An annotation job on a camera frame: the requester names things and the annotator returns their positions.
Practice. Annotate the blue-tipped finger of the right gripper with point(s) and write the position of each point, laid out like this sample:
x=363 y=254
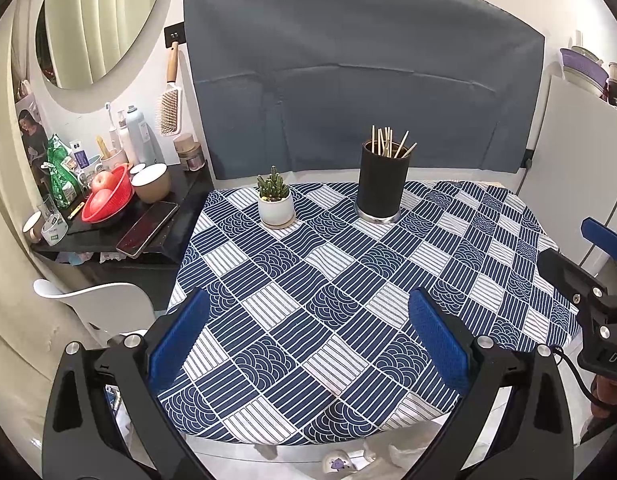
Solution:
x=600 y=236

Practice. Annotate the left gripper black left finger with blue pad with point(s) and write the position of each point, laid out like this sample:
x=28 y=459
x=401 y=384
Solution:
x=81 y=439

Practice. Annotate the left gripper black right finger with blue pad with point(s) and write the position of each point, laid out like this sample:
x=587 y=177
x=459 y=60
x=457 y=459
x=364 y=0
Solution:
x=534 y=438

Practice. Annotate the person's hand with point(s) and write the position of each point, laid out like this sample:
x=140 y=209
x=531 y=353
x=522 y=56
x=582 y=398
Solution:
x=604 y=390

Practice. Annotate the white chair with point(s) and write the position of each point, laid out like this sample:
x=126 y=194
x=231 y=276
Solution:
x=107 y=310

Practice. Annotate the purple lidded pot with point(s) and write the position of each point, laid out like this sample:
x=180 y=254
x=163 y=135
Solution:
x=584 y=69

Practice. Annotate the black side table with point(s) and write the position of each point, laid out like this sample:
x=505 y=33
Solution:
x=155 y=269

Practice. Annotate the smartphone with dark screen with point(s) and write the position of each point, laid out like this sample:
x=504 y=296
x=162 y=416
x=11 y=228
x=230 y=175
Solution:
x=145 y=228

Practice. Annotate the black cylindrical utensil holder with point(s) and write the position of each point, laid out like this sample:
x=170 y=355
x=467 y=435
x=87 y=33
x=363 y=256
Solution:
x=381 y=185

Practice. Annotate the blue white patterned tablecloth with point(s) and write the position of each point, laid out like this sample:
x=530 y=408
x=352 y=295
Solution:
x=309 y=340

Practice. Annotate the red plastic basket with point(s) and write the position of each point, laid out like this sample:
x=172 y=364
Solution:
x=107 y=204

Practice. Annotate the green snack bag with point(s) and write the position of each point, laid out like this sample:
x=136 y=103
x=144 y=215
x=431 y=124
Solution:
x=60 y=165

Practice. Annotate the beige ceramic bowl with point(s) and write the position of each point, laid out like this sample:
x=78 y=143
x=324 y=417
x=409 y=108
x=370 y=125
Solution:
x=152 y=183

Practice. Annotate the white spray bottle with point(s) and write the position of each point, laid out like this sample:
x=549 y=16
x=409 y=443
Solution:
x=140 y=136

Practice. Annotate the pink cosmetic jar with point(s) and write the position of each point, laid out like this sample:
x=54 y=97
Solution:
x=189 y=152

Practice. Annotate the small cactus white pot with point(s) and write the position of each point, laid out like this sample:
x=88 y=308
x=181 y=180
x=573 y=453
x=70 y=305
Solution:
x=275 y=202

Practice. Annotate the wooden hairbrush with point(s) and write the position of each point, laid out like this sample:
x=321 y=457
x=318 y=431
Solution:
x=170 y=112

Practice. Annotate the dark grey backdrop cloth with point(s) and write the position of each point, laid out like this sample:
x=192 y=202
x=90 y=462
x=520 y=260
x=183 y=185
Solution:
x=297 y=84

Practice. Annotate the oval wall mirror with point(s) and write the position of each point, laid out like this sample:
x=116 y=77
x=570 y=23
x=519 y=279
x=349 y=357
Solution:
x=78 y=42

